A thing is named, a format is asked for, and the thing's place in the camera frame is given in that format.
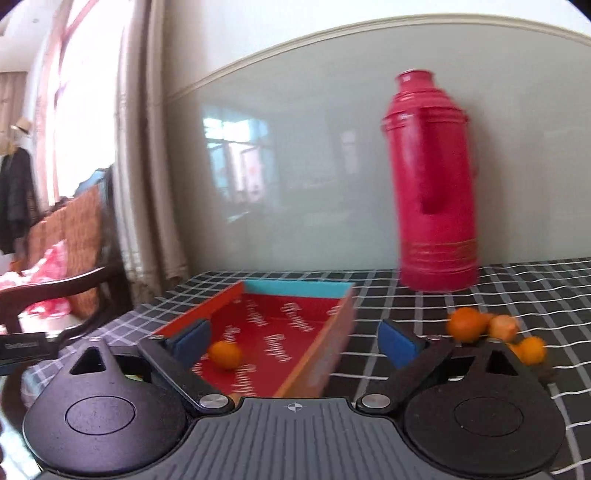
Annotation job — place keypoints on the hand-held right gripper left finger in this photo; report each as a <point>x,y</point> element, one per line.
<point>187,341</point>

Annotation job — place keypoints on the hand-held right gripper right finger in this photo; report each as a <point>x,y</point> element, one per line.
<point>395,344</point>

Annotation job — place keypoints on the small orange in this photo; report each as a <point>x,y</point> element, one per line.
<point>532,349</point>
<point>225,354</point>

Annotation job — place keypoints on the large orange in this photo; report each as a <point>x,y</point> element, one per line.
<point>465,324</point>

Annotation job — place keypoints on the red-lined cardboard box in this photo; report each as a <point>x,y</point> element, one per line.
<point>277,332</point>

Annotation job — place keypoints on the pale orange fruit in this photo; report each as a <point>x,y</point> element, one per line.
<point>504,326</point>

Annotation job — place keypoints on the red plastic bag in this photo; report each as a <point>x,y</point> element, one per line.
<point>51,263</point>

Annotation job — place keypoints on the wooden wicker bench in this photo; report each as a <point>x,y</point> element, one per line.
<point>81,230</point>

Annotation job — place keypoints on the black checked tablecloth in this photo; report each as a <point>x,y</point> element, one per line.
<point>531,295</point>

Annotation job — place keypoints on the dark coat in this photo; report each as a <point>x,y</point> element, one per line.
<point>16,198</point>

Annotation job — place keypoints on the red thermos flask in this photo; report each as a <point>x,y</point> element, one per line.
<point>434,194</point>

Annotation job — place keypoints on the beige lace curtain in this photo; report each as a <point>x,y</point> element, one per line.
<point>143,161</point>

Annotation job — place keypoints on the straw hat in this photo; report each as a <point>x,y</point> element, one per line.
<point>22,127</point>

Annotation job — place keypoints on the window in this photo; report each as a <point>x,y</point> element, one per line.
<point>83,92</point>

